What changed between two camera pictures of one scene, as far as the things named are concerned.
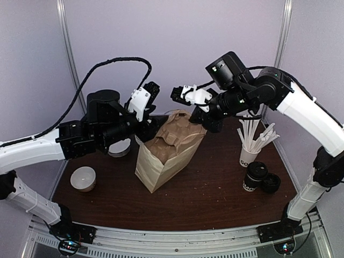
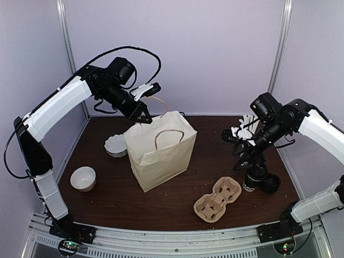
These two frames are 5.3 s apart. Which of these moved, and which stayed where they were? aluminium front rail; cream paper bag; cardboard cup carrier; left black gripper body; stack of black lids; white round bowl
Moved: left black gripper body; cream paper bag; cardboard cup carrier
Stayed: stack of black lids; aluminium front rail; white round bowl
